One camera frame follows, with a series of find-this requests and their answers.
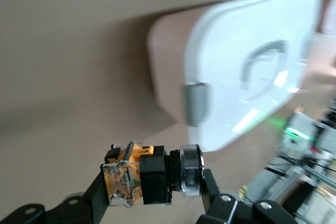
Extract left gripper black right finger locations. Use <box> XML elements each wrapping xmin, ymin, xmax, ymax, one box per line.
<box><xmin>196</xmin><ymin>168</ymin><xmax>300</xmax><ymax>224</ymax></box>

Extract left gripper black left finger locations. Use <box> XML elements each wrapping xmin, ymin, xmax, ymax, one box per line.
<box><xmin>0</xmin><ymin>167</ymin><xmax>110</xmax><ymax>224</ymax></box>

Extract orange push button switch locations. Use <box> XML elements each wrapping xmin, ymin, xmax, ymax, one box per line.
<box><xmin>100</xmin><ymin>141</ymin><xmax>206</xmax><ymax>208</ymax></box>

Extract white lidded storage box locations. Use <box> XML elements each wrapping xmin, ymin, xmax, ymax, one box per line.
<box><xmin>146</xmin><ymin>0</ymin><xmax>324</xmax><ymax>153</ymax></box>

